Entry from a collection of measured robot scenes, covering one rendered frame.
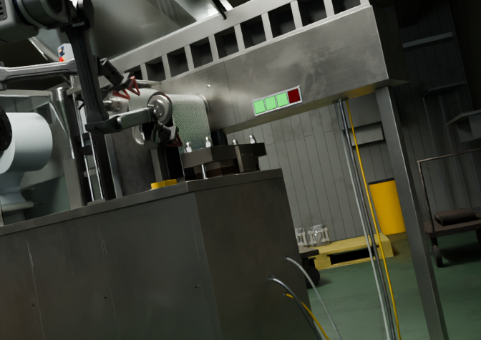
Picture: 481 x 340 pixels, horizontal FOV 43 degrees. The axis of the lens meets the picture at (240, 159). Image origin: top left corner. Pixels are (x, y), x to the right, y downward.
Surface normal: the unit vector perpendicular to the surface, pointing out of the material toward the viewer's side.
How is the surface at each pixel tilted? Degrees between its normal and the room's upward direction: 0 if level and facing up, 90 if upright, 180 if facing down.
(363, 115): 90
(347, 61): 90
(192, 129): 90
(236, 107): 90
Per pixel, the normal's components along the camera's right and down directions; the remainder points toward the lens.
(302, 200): -0.20, -0.03
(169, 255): -0.57, 0.06
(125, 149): 0.80, -0.20
